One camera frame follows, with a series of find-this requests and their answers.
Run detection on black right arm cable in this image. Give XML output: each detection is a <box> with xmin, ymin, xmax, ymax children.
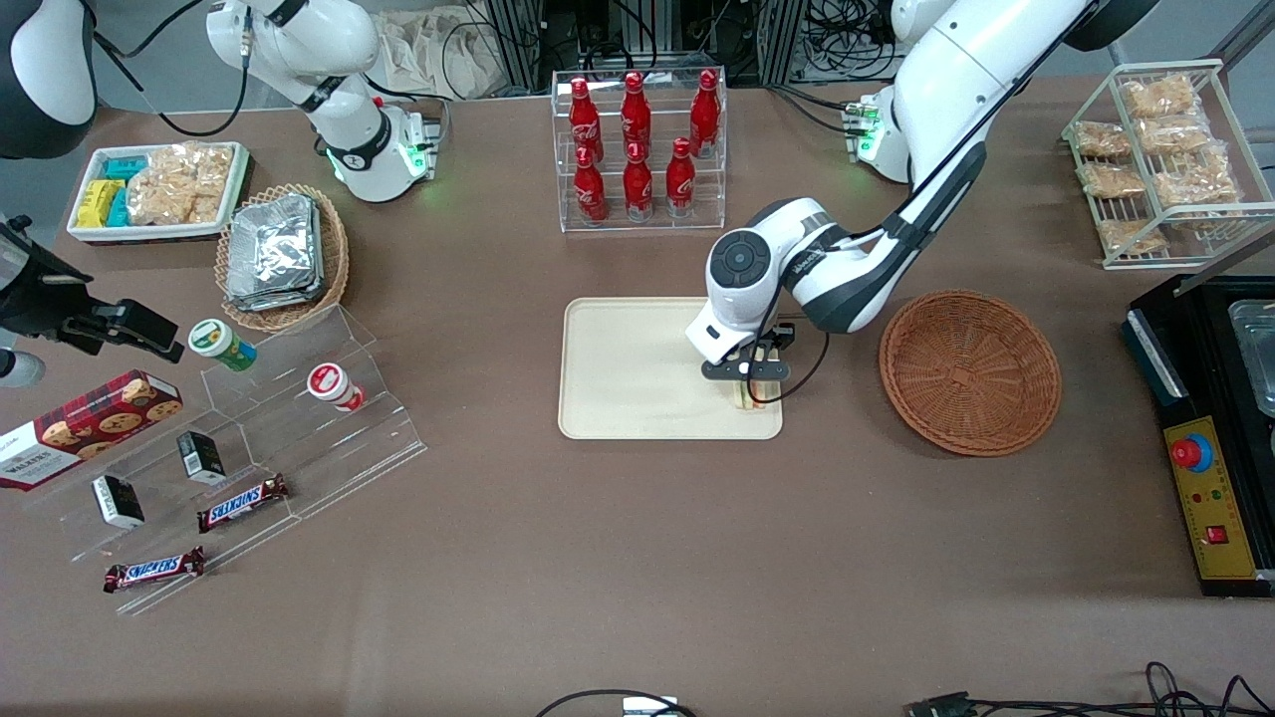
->
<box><xmin>93</xmin><ymin>0</ymin><xmax>252</xmax><ymax>139</ymax></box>

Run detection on round brown wicker basket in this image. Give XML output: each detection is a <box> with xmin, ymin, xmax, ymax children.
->
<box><xmin>879</xmin><ymin>289</ymin><xmax>1063</xmax><ymax>458</ymax></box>

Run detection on aluminium frame post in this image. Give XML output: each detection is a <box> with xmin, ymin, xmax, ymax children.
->
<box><xmin>485</xmin><ymin>0</ymin><xmax>545</xmax><ymax>97</ymax></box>
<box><xmin>759</xmin><ymin>0</ymin><xmax>809</xmax><ymax>87</ymax></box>

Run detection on light oval wicker basket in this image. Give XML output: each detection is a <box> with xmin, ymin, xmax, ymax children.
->
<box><xmin>213</xmin><ymin>182</ymin><xmax>351</xmax><ymax>334</ymax></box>

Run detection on black looped cable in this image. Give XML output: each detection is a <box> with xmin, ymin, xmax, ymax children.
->
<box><xmin>535</xmin><ymin>688</ymin><xmax>700</xmax><ymax>717</ymax></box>

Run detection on yellow snack pack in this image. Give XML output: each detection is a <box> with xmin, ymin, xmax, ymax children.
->
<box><xmin>75</xmin><ymin>178</ymin><xmax>127</xmax><ymax>229</ymax></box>

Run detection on black tangled cables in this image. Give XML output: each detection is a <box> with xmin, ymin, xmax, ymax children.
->
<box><xmin>971</xmin><ymin>660</ymin><xmax>1275</xmax><ymax>717</ymax></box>

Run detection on red tartan cookie box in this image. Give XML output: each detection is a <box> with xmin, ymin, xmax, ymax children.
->
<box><xmin>0</xmin><ymin>368</ymin><xmax>184</xmax><ymax>492</ymax></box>

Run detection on white wire rack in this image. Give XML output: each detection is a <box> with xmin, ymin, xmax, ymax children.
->
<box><xmin>1060</xmin><ymin>58</ymin><xmax>1275</xmax><ymax>272</ymax></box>

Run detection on silver foil packs stack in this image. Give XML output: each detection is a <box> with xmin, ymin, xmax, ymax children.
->
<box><xmin>225</xmin><ymin>193</ymin><xmax>326</xmax><ymax>314</ymax></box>

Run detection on red chips can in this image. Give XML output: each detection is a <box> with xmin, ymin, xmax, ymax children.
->
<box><xmin>305</xmin><ymin>362</ymin><xmax>367</xmax><ymax>413</ymax></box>

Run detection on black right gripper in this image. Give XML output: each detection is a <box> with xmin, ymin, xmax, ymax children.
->
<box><xmin>0</xmin><ymin>214</ymin><xmax>186</xmax><ymax>363</ymax></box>

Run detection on red emergency stop button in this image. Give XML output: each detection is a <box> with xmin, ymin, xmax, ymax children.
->
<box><xmin>1169</xmin><ymin>434</ymin><xmax>1215</xmax><ymax>475</ymax></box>

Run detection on red cola bottle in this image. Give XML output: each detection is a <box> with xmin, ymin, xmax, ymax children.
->
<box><xmin>623</xmin><ymin>140</ymin><xmax>656</xmax><ymax>223</ymax></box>
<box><xmin>620</xmin><ymin>71</ymin><xmax>653</xmax><ymax>160</ymax></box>
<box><xmin>688</xmin><ymin>69</ymin><xmax>722</xmax><ymax>159</ymax></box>
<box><xmin>664</xmin><ymin>136</ymin><xmax>697</xmax><ymax>219</ymax></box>
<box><xmin>568</xmin><ymin>77</ymin><xmax>605</xmax><ymax>165</ymax></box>
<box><xmin>573</xmin><ymin>145</ymin><xmax>610</xmax><ymax>226</ymax></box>

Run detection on black machine with yellow panel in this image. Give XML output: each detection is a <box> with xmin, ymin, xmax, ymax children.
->
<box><xmin>1123</xmin><ymin>267</ymin><xmax>1275</xmax><ymax>599</ymax></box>

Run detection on black cable connector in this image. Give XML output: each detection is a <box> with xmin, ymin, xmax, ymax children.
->
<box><xmin>903</xmin><ymin>690</ymin><xmax>980</xmax><ymax>717</ymax></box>

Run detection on clear acrylic bottle rack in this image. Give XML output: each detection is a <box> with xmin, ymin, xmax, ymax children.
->
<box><xmin>551</xmin><ymin>68</ymin><xmax>729</xmax><ymax>236</ymax></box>

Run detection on white rectangular snack tray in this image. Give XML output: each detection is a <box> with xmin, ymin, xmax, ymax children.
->
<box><xmin>66</xmin><ymin>140</ymin><xmax>251</xmax><ymax>246</ymax></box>

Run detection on black cable bundle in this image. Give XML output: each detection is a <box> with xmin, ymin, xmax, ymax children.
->
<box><xmin>805</xmin><ymin>0</ymin><xmax>902</xmax><ymax>83</ymax></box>

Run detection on clear bag of fried snacks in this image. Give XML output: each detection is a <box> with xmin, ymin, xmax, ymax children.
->
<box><xmin>1136</xmin><ymin>116</ymin><xmax>1213</xmax><ymax>154</ymax></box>
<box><xmin>1153</xmin><ymin>147</ymin><xmax>1243</xmax><ymax>207</ymax></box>
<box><xmin>1073</xmin><ymin>120</ymin><xmax>1134</xmax><ymax>160</ymax></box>
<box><xmin>1120</xmin><ymin>74</ymin><xmax>1199</xmax><ymax>120</ymax></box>
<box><xmin>1096</xmin><ymin>218</ymin><xmax>1168</xmax><ymax>257</ymax></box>
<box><xmin>1080</xmin><ymin>161</ymin><xmax>1148</xmax><ymax>200</ymax></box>

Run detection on small black box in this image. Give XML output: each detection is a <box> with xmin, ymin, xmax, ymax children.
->
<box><xmin>176</xmin><ymin>429</ymin><xmax>228</xmax><ymax>487</ymax></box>
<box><xmin>91</xmin><ymin>474</ymin><xmax>146</xmax><ymax>530</ymax></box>

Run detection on brown Snickers bar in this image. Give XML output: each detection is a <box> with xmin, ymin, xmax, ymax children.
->
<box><xmin>195</xmin><ymin>473</ymin><xmax>291</xmax><ymax>535</ymax></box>
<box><xmin>102</xmin><ymin>545</ymin><xmax>207</xmax><ymax>596</ymax></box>

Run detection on clear bag of crackers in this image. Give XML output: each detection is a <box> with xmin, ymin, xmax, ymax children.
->
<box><xmin>126</xmin><ymin>141</ymin><xmax>236</xmax><ymax>227</ymax></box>

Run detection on triangular sandwich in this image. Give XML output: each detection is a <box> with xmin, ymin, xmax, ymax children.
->
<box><xmin>732</xmin><ymin>343</ymin><xmax>784</xmax><ymax>412</ymax></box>

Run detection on steel pan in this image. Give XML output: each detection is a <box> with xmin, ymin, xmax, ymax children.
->
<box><xmin>1229</xmin><ymin>299</ymin><xmax>1275</xmax><ymax>420</ymax></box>

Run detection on green chips can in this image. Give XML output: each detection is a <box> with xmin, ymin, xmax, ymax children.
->
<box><xmin>187</xmin><ymin>318</ymin><xmax>258</xmax><ymax>373</ymax></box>

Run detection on clear acrylic stepped display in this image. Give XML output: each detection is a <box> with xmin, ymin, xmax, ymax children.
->
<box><xmin>18</xmin><ymin>303</ymin><xmax>429</xmax><ymax>618</ymax></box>

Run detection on beige cloth bag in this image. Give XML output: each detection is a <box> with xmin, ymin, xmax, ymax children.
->
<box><xmin>376</xmin><ymin>8</ymin><xmax>505</xmax><ymax>102</ymax></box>

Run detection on beige plastic tray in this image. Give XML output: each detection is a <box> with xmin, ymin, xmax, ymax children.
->
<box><xmin>558</xmin><ymin>296</ymin><xmax>785</xmax><ymax>442</ymax></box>

